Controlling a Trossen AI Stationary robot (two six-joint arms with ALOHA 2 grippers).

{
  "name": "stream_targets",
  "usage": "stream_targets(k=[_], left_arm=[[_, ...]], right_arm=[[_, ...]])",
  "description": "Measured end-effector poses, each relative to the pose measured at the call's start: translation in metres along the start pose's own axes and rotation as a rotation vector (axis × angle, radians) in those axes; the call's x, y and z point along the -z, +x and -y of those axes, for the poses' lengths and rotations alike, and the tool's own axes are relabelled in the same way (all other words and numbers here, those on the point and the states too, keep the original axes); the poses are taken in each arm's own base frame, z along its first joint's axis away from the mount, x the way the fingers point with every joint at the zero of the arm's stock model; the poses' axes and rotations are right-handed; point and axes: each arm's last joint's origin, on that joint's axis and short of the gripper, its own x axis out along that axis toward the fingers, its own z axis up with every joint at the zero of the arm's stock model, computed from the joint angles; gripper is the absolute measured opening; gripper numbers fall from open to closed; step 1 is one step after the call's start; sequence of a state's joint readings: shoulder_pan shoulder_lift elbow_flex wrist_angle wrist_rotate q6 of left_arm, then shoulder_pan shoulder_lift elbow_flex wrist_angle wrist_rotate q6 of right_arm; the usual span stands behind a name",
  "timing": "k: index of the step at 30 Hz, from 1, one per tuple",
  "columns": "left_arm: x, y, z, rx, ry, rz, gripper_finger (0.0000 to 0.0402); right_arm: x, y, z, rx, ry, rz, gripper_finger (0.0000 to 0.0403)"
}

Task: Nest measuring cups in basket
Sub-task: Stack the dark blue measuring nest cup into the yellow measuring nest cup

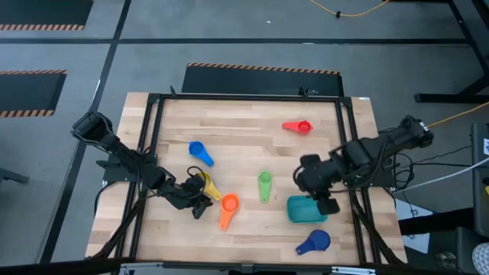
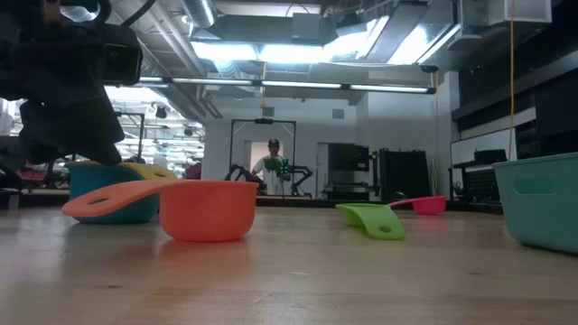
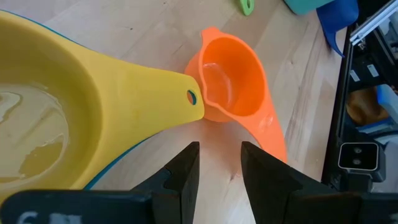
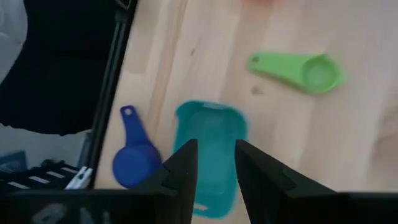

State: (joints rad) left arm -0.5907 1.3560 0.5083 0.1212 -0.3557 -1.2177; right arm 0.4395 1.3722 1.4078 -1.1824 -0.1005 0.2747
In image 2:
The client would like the person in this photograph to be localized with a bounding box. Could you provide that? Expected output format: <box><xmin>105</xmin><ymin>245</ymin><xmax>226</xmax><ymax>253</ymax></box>
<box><xmin>250</xmin><ymin>138</ymin><xmax>290</xmax><ymax>196</ymax></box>

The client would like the yellow measuring cup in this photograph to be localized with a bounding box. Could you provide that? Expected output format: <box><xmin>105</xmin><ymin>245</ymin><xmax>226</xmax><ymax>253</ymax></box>
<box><xmin>79</xmin><ymin>161</ymin><xmax>178</xmax><ymax>181</ymax></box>

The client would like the large teal measuring cup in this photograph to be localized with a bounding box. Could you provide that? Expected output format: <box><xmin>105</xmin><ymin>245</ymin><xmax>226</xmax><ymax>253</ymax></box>
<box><xmin>65</xmin><ymin>161</ymin><xmax>162</xmax><ymax>226</ymax></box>

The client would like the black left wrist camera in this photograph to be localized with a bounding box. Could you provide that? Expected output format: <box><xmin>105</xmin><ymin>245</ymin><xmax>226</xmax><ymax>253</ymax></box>
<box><xmin>101</xmin><ymin>24</ymin><xmax>144</xmax><ymax>88</ymax></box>

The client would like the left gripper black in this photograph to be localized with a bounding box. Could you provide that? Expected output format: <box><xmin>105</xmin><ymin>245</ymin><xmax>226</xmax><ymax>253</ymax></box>
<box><xmin>0</xmin><ymin>22</ymin><xmax>126</xmax><ymax>166</ymax></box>

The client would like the teal plastic basket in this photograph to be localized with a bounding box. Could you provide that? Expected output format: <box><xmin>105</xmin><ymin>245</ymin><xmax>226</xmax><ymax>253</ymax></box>
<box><xmin>491</xmin><ymin>152</ymin><xmax>578</xmax><ymax>255</ymax></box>

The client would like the black tall cabinet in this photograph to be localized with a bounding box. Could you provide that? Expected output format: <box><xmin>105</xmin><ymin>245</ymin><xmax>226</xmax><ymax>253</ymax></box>
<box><xmin>378</xmin><ymin>147</ymin><xmax>431</xmax><ymax>203</ymax></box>

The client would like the silver ventilation duct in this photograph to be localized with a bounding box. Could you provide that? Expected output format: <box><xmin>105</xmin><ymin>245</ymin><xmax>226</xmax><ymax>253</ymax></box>
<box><xmin>182</xmin><ymin>0</ymin><xmax>218</xmax><ymax>29</ymax></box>

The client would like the green measuring cup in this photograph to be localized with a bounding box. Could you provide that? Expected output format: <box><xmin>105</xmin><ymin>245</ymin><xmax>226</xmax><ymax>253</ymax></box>
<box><xmin>335</xmin><ymin>202</ymin><xmax>406</xmax><ymax>241</ymax></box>

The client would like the black perforated rack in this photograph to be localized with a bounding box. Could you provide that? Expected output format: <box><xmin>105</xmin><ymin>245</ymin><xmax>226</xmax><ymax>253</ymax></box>
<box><xmin>449</xmin><ymin>148</ymin><xmax>509</xmax><ymax>204</ymax></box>

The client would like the red measuring cup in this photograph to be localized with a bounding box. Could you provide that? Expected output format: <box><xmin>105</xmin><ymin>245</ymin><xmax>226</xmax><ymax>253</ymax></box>
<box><xmin>387</xmin><ymin>194</ymin><xmax>450</xmax><ymax>217</ymax></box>

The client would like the dark angled monitor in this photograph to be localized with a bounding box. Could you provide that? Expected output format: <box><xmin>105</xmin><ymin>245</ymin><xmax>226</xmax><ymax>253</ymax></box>
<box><xmin>0</xmin><ymin>135</ymin><xmax>28</xmax><ymax>172</ymax></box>

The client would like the red chair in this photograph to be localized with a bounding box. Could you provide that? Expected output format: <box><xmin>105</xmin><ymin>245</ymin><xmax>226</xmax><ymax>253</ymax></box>
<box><xmin>183</xmin><ymin>162</ymin><xmax>203</xmax><ymax>181</ymax></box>

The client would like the black monitor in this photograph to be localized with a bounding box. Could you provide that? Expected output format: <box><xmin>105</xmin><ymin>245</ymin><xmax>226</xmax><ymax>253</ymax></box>
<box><xmin>328</xmin><ymin>143</ymin><xmax>370</xmax><ymax>172</ymax></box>

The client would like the black gantry frame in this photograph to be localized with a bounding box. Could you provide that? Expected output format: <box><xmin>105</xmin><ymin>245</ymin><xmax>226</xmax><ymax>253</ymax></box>
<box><xmin>115</xmin><ymin>111</ymin><xmax>145</xmax><ymax>159</ymax></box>
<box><xmin>228</xmin><ymin>117</ymin><xmax>298</xmax><ymax>199</ymax></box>

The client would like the long ceiling light bar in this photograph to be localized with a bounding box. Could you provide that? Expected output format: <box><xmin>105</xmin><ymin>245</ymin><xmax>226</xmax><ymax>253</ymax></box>
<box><xmin>135</xmin><ymin>75</ymin><xmax>437</xmax><ymax>95</ymax></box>

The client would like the black aluminium table frame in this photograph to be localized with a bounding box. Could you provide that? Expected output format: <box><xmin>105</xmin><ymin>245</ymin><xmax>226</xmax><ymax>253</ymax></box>
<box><xmin>17</xmin><ymin>188</ymin><xmax>505</xmax><ymax>216</ymax></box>

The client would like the orange measuring cup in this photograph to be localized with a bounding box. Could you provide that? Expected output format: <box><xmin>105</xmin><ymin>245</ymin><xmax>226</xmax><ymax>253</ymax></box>
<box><xmin>61</xmin><ymin>179</ymin><xmax>260</xmax><ymax>244</ymax></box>

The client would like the potted green plant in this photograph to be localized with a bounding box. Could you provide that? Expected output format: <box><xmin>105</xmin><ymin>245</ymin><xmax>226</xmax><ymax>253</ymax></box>
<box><xmin>264</xmin><ymin>156</ymin><xmax>284</xmax><ymax>175</ymax></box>

